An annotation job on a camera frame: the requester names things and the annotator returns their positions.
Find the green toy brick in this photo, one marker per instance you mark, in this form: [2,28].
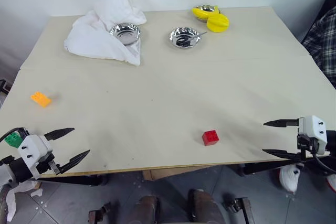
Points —
[12,139]

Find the red toy brick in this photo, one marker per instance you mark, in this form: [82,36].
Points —
[210,137]

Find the small steel spoon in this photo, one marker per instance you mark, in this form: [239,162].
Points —
[197,36]

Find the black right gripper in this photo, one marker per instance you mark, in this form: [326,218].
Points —
[302,141]

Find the dark rounded robot foot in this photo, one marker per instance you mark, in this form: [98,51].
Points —
[205,207]

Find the yellow round lid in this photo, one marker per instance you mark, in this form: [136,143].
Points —
[218,23]

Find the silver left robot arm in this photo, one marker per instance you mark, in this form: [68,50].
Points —
[15,169]

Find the orange toy brick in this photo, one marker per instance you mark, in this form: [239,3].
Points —
[41,99]

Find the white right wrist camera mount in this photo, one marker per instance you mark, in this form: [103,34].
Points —
[314,130]

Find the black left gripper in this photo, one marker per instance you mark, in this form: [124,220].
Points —
[45,166]

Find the steel bowl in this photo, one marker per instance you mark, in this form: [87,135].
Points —
[206,8]
[185,37]
[125,33]

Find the black table frame bar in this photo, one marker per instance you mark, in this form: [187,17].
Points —
[270,167]
[73,180]

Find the white crumpled cloth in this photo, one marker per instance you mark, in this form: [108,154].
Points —
[90,37]

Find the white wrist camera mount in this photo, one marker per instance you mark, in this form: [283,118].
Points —
[33,147]
[314,130]

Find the dark object at table side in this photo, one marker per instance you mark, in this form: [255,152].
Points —
[4,85]

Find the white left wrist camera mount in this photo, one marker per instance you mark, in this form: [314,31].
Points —
[33,147]

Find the white shoe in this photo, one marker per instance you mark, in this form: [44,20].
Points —
[288,180]
[331,182]

